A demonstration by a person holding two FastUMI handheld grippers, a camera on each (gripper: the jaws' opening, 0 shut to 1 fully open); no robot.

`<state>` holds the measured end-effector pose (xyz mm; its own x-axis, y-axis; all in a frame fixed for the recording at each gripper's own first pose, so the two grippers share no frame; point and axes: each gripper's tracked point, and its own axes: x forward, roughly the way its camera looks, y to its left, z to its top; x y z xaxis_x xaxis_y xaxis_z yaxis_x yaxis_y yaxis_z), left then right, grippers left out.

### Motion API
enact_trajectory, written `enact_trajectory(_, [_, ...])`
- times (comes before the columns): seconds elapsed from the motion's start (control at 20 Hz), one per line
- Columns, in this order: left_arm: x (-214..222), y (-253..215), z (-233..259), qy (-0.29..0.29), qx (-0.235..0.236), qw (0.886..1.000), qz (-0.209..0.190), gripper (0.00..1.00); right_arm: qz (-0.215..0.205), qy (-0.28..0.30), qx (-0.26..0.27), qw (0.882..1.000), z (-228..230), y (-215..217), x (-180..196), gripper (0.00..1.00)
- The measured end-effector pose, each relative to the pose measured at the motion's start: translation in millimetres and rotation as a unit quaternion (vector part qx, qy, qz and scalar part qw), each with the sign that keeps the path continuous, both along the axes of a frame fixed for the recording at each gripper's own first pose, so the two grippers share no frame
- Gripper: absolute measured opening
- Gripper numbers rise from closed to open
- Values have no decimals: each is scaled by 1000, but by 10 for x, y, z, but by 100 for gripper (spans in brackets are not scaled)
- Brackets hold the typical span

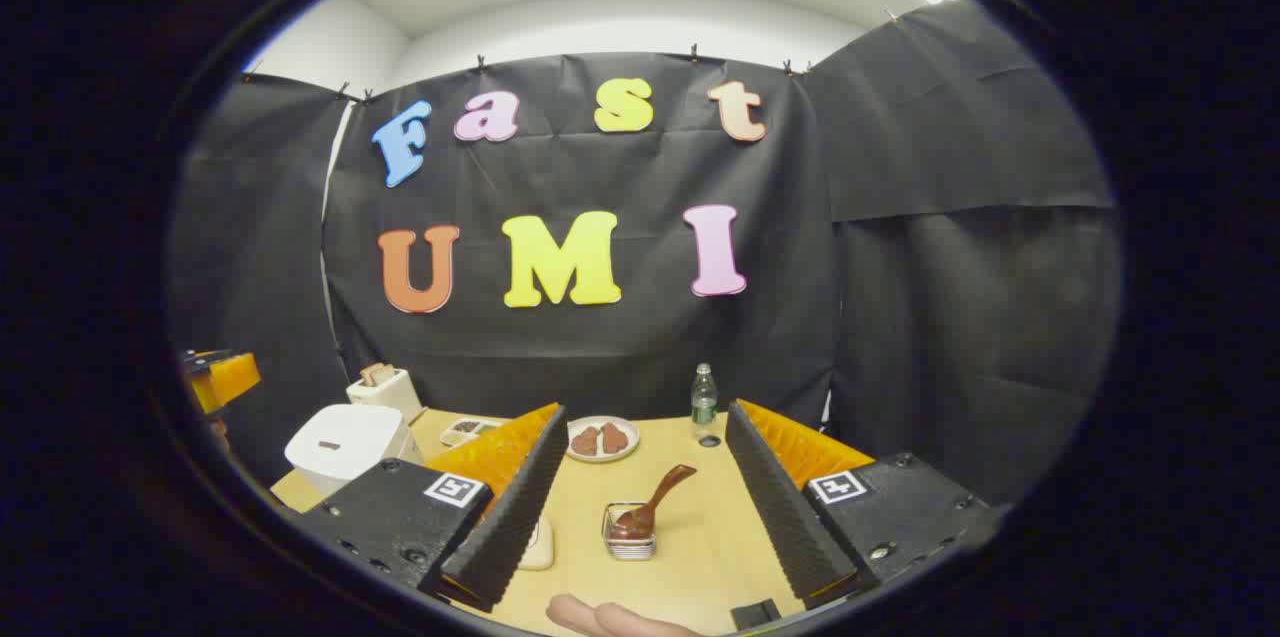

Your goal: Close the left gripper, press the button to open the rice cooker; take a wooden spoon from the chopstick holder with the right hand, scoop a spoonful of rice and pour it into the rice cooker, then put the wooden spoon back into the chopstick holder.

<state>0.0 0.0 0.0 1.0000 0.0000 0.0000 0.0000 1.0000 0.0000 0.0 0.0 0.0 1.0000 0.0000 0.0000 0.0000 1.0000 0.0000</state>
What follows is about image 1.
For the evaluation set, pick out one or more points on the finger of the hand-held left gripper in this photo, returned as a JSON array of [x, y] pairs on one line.
[[225, 379]]

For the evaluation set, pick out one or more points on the white rice cooker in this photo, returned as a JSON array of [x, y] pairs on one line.
[[345, 442]]

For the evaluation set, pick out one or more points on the white toaster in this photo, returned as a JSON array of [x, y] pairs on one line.
[[385, 395]]

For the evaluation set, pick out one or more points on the brown meat piece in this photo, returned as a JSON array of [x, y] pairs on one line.
[[614, 437], [585, 441]]

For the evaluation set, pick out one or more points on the white seasoning dish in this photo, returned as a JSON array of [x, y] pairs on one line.
[[465, 430]]

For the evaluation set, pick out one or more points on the white round plate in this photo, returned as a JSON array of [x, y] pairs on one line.
[[603, 458]]

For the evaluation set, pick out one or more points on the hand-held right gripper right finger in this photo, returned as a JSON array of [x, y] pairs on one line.
[[785, 517]]

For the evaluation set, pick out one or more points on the brown wooden spoon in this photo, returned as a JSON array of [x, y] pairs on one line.
[[665, 492]]

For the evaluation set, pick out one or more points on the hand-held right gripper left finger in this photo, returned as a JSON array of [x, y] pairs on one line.
[[510, 517]]

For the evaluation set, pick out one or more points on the toast slice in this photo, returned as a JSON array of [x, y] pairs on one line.
[[370, 376], [386, 372]]

